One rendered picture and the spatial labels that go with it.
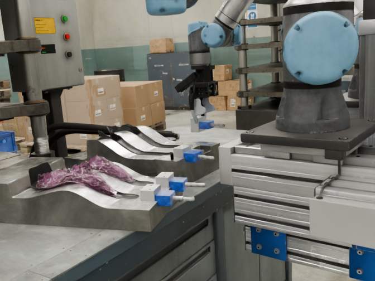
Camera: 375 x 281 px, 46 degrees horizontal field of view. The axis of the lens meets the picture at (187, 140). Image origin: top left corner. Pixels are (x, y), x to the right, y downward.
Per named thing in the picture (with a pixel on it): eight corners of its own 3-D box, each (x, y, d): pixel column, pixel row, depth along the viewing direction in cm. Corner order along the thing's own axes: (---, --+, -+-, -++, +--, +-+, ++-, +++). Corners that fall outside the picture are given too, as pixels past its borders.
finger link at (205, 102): (215, 121, 165) (211, 98, 162) (201, 120, 168) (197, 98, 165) (219, 118, 168) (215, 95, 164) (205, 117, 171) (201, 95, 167)
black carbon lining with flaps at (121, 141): (196, 151, 150) (194, 124, 148) (168, 163, 137) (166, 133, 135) (120, 144, 169) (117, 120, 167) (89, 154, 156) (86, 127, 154)
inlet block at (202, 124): (227, 131, 163) (227, 117, 162) (221, 134, 159) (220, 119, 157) (197, 129, 170) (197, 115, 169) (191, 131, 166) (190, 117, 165)
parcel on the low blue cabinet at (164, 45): (175, 52, 875) (174, 37, 869) (166, 52, 848) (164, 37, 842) (158, 53, 898) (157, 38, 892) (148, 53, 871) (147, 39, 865)
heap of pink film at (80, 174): (139, 178, 126) (136, 151, 125) (112, 199, 110) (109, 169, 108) (61, 176, 134) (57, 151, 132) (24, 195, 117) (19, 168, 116)
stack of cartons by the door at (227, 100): (254, 108, 817) (253, 63, 800) (247, 111, 791) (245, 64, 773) (215, 107, 864) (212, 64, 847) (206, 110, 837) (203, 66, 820)
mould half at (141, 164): (221, 167, 153) (219, 129, 150) (178, 190, 132) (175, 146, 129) (114, 155, 180) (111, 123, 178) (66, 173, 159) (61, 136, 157)
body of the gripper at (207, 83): (208, 99, 157) (206, 65, 154) (188, 99, 162) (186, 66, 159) (219, 96, 163) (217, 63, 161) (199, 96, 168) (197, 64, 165)
